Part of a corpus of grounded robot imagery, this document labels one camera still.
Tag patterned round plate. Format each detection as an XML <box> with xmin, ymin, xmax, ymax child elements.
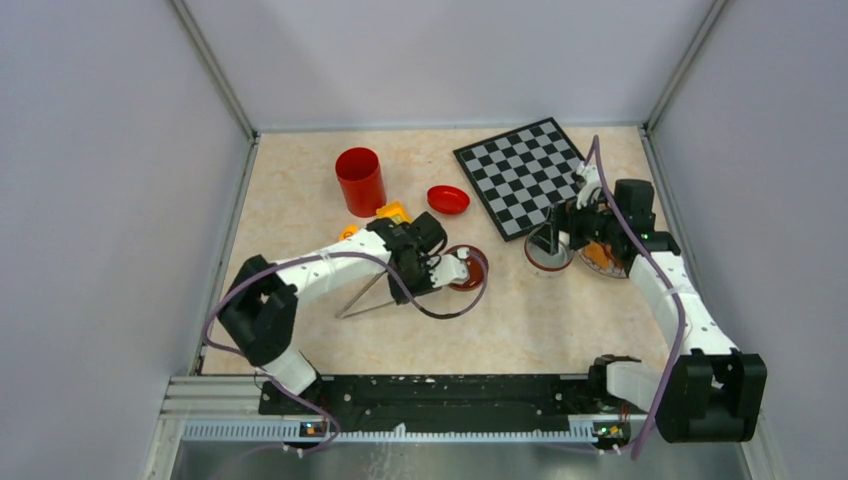
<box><xmin>577</xmin><ymin>242</ymin><xmax>628</xmax><ymax>279</ymax></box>

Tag steel lunch box bowl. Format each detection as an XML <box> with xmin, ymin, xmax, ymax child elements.
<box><xmin>523</xmin><ymin>236</ymin><xmax>575</xmax><ymax>277</ymax></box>

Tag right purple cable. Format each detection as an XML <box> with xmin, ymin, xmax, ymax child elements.
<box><xmin>582</xmin><ymin>135</ymin><xmax>688</xmax><ymax>461</ymax></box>

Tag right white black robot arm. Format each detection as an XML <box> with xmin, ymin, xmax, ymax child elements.
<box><xmin>556</xmin><ymin>176</ymin><xmax>768</xmax><ymax>443</ymax></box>

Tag black white chessboard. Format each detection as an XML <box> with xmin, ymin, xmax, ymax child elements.
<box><xmin>453</xmin><ymin>117</ymin><xmax>585</xmax><ymax>242</ymax></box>

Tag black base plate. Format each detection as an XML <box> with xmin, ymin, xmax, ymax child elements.
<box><xmin>258</xmin><ymin>374</ymin><xmax>638</xmax><ymax>433</ymax></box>

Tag yellow toy block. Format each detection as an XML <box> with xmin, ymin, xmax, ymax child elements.
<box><xmin>338</xmin><ymin>225</ymin><xmax>360</xmax><ymax>241</ymax></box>

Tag red cylindrical cup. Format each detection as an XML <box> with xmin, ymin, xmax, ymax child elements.
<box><xmin>335</xmin><ymin>147</ymin><xmax>387</xmax><ymax>218</ymax></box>

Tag brown round lid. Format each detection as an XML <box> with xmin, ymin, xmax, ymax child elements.
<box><xmin>445</xmin><ymin>244</ymin><xmax>489</xmax><ymax>292</ymax></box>

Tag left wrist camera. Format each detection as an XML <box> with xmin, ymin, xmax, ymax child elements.
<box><xmin>428</xmin><ymin>247</ymin><xmax>471</xmax><ymax>287</ymax></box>

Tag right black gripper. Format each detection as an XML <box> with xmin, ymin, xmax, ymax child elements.
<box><xmin>528</xmin><ymin>189</ymin><xmax>622</xmax><ymax>256</ymax></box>

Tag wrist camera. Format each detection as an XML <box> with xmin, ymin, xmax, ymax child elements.
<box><xmin>428</xmin><ymin>247</ymin><xmax>471</xmax><ymax>287</ymax></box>
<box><xmin>573</xmin><ymin>162</ymin><xmax>603</xmax><ymax>210</ymax></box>

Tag silver metal tongs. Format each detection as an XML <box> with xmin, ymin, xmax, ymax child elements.
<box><xmin>335</xmin><ymin>272</ymin><xmax>396</xmax><ymax>319</ymax></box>

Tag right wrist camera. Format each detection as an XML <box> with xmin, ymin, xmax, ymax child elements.
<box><xmin>573</xmin><ymin>162</ymin><xmax>603</xmax><ymax>210</ymax></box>

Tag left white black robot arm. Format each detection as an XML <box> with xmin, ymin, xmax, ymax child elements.
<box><xmin>215</xmin><ymin>213</ymin><xmax>469</xmax><ymax>414</ymax></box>

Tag red oval dish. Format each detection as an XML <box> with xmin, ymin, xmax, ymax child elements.
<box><xmin>426</xmin><ymin>185</ymin><xmax>471</xmax><ymax>215</ymax></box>

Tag orange fried food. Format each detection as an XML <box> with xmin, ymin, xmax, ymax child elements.
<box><xmin>582</xmin><ymin>242</ymin><xmax>615</xmax><ymax>270</ymax></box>

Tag yellow toy tray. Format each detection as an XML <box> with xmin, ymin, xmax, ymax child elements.
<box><xmin>375</xmin><ymin>201</ymin><xmax>412</xmax><ymax>225</ymax></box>

